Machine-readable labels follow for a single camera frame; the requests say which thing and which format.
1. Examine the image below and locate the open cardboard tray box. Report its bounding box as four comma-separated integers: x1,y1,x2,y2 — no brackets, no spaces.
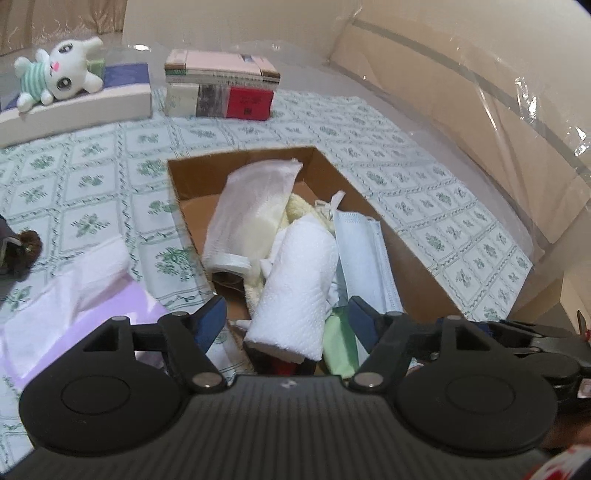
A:
168,146,458,322

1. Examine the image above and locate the clear plastic sheet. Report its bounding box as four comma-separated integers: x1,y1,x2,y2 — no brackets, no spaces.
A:
213,1,590,257

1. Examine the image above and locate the purple tissue pack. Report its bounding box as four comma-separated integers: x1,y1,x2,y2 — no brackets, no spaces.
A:
1,236,167,390

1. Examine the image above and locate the blue surgical face mask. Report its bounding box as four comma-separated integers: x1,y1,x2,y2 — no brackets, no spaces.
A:
334,210,404,314

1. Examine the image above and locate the black fuzzy slipper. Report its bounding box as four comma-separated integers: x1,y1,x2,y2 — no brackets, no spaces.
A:
0,216,42,279

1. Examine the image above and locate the beige curtain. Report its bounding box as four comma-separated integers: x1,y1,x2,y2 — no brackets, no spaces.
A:
1,0,127,55

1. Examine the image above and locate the white cloth bag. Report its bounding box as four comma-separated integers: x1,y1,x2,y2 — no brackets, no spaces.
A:
201,159,303,277

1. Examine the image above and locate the light green cloth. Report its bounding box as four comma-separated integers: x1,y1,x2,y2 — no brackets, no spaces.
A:
322,306,369,380

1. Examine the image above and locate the green patterned bed sheet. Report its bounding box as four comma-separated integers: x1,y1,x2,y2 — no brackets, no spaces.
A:
0,87,535,467

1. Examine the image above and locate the stack of books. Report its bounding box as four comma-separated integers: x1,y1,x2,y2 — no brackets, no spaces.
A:
164,49,280,121

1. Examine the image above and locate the green sponge block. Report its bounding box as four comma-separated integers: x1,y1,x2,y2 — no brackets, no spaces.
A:
87,58,105,79

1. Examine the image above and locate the white bunny plush toy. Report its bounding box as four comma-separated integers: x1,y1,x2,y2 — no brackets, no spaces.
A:
14,37,103,113

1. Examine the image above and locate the long white flat box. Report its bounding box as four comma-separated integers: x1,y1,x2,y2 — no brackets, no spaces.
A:
1,63,152,147

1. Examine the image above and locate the white towel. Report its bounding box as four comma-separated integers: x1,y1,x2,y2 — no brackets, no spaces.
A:
245,214,339,364

